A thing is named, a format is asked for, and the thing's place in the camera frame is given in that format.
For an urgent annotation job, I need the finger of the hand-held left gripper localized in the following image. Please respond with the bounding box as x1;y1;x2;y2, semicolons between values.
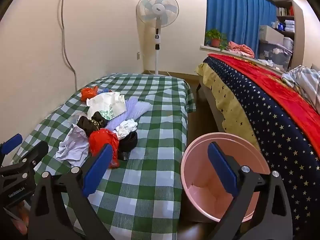
0;141;49;180
0;134;23;167

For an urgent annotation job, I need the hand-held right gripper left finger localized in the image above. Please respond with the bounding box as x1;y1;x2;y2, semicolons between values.
27;144;115;240

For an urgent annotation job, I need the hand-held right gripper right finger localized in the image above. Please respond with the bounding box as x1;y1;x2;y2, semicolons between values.
207;142;293;240

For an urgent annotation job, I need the pink plastic bin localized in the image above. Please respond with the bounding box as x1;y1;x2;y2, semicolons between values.
180;132;272;223

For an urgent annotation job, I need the purple foam net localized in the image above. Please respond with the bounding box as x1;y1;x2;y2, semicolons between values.
106;112;131;133

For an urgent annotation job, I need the white green-print plastic bag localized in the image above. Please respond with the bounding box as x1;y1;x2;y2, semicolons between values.
86;92;127;120

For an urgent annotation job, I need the white foam net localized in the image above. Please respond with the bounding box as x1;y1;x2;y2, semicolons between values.
125;97;153;119

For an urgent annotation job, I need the red plastic bag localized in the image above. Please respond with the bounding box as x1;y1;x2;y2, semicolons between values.
89;128;120;169

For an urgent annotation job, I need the white crumpled paper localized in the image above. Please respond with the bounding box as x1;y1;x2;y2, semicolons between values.
55;124;90;168

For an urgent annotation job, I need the black roll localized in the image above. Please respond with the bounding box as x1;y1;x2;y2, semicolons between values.
117;131;138;161

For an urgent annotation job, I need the black gold-print bag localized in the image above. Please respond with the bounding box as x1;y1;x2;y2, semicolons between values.
76;112;109;137

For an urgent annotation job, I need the white crumpled tissue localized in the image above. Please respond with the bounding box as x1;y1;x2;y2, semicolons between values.
112;119;138;140

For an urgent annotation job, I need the grey bed base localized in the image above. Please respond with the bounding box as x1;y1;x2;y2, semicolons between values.
196;80;225;133

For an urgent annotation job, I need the navy and yellow star blanket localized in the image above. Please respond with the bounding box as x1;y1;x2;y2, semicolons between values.
195;55;320;240

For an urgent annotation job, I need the orange plastic bag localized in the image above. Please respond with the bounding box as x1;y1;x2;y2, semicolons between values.
80;86;99;102

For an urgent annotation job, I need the green checkered bed sheet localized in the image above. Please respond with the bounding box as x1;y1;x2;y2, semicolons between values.
12;73;197;240

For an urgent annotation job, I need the red blanket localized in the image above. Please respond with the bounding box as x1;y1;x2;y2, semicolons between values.
209;53;320;155

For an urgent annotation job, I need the white windowsill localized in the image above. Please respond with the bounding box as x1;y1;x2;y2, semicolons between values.
200;44;283;73

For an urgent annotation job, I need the striped blue white cloth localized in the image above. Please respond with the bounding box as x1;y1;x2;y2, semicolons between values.
281;65;320;108

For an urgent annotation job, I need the orange cloth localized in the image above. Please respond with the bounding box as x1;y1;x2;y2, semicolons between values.
227;41;255;58

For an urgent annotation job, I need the clear plastic storage box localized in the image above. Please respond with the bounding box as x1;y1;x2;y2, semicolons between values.
257;40;293;71

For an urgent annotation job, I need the potted green plant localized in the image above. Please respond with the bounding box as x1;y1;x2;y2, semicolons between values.
204;29;229;50

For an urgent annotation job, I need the grey box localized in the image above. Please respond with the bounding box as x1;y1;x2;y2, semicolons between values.
259;25;285;44

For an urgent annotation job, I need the blue curtain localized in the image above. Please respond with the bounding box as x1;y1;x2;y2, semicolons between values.
205;0;278;55

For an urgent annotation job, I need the wooden bookshelf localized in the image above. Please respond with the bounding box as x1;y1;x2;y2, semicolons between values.
275;0;296;39

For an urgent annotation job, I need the white standing fan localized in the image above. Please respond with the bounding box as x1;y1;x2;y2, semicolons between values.
136;0;179;76

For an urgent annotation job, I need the grey wall cable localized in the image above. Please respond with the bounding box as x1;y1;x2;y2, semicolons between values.
59;0;78;92

